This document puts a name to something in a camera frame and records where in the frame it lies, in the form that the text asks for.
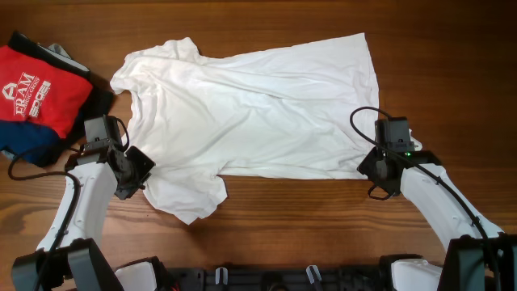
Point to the grey folded garment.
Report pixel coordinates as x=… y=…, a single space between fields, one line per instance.
x=58 y=50

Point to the white t-shirt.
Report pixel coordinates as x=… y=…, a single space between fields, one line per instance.
x=305 y=111

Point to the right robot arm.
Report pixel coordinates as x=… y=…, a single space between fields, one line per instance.
x=479 y=254

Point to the navy blue folded garment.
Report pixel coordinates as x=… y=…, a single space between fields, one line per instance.
x=45 y=145

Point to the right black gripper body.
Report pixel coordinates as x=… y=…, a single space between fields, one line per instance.
x=371 y=169

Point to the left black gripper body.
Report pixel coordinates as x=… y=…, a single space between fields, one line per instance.
x=137 y=170

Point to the red folded shirt with logo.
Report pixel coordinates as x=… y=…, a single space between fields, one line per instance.
x=33 y=90

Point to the black folded garment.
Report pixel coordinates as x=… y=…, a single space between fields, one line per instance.
x=99 y=101

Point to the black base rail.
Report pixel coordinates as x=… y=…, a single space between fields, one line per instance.
x=348 y=278

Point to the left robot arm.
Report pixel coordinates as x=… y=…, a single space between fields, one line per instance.
x=70 y=249

